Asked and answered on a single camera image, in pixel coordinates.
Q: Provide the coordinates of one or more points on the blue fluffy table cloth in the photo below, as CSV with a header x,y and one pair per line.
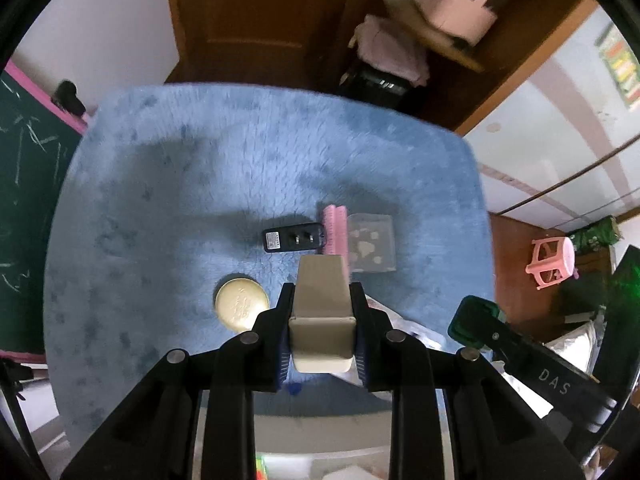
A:
x,y
168,194

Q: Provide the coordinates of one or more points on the clear plastic box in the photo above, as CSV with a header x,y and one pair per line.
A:
x,y
371,243

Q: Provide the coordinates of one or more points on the round gold tin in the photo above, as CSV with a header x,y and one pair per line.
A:
x,y
238,303

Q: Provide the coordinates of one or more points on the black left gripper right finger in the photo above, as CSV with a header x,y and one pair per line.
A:
x,y
448,410

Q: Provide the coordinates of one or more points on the wall poster chart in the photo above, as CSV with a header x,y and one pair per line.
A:
x,y
621,63

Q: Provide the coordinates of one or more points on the folded pink cloth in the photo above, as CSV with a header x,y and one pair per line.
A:
x,y
386,46

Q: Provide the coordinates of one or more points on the brown wooden door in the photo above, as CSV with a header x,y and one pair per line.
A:
x,y
273,42

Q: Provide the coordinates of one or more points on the green chalkboard pink frame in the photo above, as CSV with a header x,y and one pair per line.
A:
x,y
38,141

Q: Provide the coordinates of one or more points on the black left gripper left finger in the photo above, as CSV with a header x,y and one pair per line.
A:
x,y
192,415

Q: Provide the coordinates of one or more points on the beige rectangular box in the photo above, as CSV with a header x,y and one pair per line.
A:
x,y
322,325

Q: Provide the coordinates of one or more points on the clear box blue label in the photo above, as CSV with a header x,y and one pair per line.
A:
x,y
428,337

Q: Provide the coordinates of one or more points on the pink plastic stool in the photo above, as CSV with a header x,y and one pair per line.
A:
x,y
552,262

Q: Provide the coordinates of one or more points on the wooden corner shelf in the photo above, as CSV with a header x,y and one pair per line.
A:
x,y
407,14

